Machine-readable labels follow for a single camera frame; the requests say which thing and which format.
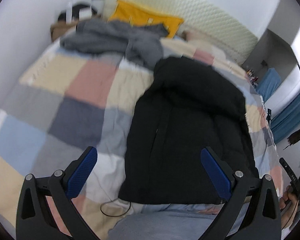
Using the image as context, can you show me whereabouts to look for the black puffer jacket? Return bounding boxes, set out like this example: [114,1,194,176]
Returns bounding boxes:
[119,57,259,204]

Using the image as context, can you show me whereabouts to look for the person's right hand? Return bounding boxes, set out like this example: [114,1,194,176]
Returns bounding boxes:
[279,185,299,230]

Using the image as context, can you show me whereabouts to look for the blue curtain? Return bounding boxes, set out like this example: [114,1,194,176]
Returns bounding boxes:
[270,93,300,144]

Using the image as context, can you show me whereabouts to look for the black tripod by bed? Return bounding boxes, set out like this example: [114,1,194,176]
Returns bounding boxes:
[266,108,272,127]

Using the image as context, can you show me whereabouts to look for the grey trousers of person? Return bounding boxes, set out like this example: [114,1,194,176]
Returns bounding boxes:
[107,202,251,240]

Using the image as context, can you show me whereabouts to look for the blue towel on chair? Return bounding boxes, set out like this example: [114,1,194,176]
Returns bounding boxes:
[256,68,281,103]

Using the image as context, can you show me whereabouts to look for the bottles on side shelf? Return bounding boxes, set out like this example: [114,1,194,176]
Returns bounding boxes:
[247,69,258,87]

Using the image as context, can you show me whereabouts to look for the patchwork checkered duvet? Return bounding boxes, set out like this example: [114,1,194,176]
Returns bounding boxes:
[0,27,285,240]

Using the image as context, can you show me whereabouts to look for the cream quilted headboard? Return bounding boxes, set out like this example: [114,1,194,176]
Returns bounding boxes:
[103,0,258,65]

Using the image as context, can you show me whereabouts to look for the pink pillow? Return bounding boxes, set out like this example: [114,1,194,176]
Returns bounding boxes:
[182,30,206,42]

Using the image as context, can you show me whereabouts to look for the wooden bedside table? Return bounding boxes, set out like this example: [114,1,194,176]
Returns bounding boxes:
[50,18,89,42]

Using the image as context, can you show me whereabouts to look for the black bag on nightstand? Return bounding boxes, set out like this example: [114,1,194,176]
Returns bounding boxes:
[72,3,98,21]

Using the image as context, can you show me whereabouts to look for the grey fleece garment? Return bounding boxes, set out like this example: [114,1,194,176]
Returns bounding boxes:
[60,18,168,70]

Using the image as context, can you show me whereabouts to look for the clear water bottle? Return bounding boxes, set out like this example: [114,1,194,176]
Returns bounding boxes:
[65,2,72,24]

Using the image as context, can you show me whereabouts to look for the white tablet on nightstand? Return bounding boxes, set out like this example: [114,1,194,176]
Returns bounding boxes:
[79,8,92,21]

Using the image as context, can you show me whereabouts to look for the yellow pillow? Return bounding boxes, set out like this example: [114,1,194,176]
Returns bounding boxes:
[108,0,184,38]

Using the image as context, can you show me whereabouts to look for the black thin cable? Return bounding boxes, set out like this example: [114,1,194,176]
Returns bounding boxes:
[99,179,134,217]

